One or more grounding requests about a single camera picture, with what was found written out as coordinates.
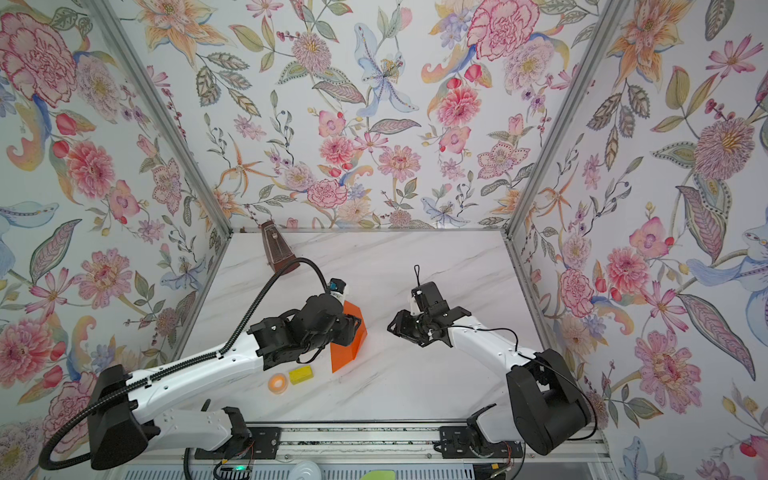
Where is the black corrugated cable conduit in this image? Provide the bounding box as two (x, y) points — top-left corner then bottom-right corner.
(37, 256), (331, 472)

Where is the aluminium front rail frame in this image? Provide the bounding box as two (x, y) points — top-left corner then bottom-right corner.
(95, 419), (619, 467)

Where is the white round object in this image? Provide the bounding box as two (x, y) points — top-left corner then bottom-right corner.
(288, 460), (323, 480)

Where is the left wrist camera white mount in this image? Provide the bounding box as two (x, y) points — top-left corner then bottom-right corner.
(328, 278), (347, 304)

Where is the orange square paper sheet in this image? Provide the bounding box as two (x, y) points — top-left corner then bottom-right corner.
(330, 301), (367, 373)

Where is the yellow rectangular block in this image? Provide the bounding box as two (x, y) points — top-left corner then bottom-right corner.
(288, 365), (314, 385)

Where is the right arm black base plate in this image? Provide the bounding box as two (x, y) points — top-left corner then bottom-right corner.
(433, 425), (523, 461)

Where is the brown wooden metronome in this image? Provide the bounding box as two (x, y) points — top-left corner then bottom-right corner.
(260, 221), (299, 273)

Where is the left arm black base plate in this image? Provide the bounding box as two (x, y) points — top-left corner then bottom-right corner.
(193, 426), (282, 461)

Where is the orange tape roll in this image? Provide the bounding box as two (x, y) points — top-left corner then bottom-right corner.
(268, 373), (289, 395)

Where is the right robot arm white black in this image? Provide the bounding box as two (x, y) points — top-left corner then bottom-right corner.
(387, 282), (597, 456)

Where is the green object at edge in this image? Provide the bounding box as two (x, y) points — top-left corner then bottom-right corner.
(360, 470), (397, 480)

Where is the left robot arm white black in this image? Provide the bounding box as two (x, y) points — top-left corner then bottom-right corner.
(88, 293), (363, 470)

